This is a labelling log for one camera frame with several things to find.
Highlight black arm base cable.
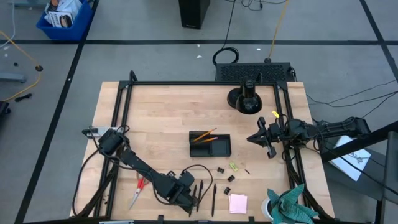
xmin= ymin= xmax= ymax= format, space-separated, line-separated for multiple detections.
xmin=72 ymin=124 xmax=131 ymax=217

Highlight pink sticky note pad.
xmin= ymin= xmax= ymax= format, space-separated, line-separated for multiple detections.
xmin=228 ymin=194 xmax=248 ymax=215

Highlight black vented case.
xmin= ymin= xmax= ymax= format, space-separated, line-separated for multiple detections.
xmin=215 ymin=62 xmax=295 ymax=82

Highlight black metal beam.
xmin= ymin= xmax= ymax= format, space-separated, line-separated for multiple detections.
xmin=320 ymin=121 xmax=398 ymax=162

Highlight black aluminium table frame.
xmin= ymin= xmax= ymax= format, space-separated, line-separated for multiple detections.
xmin=70 ymin=70 xmax=336 ymax=224

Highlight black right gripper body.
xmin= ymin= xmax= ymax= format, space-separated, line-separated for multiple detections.
xmin=256 ymin=116 xmax=284 ymax=159

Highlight blue plastic bin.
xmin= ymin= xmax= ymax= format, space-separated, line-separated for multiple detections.
xmin=35 ymin=0 xmax=94 ymax=41

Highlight black desk lamp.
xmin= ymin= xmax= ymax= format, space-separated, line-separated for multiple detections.
xmin=226 ymin=79 xmax=264 ymax=115

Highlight thin black floor cables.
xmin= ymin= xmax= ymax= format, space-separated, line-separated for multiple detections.
xmin=306 ymin=79 xmax=398 ymax=119

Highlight black left wrist camera cable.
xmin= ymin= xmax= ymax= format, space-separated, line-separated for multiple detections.
xmin=154 ymin=164 xmax=215 ymax=207

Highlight white printed paper sheet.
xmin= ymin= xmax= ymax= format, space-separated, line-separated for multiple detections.
xmin=329 ymin=135 xmax=371 ymax=182

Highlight black hanging cable with coil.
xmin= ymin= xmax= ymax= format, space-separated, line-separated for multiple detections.
xmin=212 ymin=0 xmax=239 ymax=66

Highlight yellow floor cable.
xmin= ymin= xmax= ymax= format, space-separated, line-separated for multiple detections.
xmin=0 ymin=30 xmax=44 ymax=102

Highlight long yellow hanging cable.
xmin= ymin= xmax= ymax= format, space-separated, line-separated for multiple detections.
xmin=267 ymin=0 xmax=290 ymax=60

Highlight small grey box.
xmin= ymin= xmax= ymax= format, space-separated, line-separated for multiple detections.
xmin=82 ymin=126 xmax=121 ymax=138

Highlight magazines stack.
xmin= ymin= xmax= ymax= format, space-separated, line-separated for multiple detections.
xmin=45 ymin=0 xmax=82 ymax=28

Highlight black click pen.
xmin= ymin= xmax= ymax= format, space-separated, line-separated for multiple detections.
xmin=211 ymin=183 xmax=218 ymax=218
xmin=195 ymin=179 xmax=205 ymax=213

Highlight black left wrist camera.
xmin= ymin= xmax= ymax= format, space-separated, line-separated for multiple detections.
xmin=179 ymin=170 xmax=196 ymax=188

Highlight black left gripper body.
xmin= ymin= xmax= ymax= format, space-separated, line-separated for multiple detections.
xmin=160 ymin=177 xmax=197 ymax=208

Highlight red handled scissors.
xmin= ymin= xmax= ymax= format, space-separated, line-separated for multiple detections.
xmin=129 ymin=176 xmax=150 ymax=211

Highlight black mesh desk organizer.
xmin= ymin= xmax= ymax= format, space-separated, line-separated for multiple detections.
xmin=188 ymin=130 xmax=233 ymax=158

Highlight black computer tower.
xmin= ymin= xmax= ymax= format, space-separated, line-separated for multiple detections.
xmin=178 ymin=0 xmax=211 ymax=30

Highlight grey metal stand foot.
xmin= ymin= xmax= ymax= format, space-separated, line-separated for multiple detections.
xmin=0 ymin=73 xmax=27 ymax=83

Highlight teal artificial plant white pot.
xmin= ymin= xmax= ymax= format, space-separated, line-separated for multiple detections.
xmin=261 ymin=183 xmax=320 ymax=224

